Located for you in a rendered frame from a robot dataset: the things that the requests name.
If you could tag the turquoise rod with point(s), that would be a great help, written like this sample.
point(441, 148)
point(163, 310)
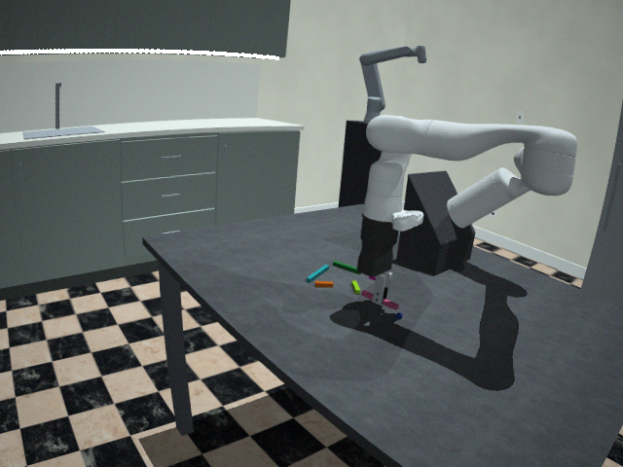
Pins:
point(317, 273)

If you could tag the pink rod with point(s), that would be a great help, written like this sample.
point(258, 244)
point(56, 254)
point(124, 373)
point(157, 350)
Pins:
point(386, 302)

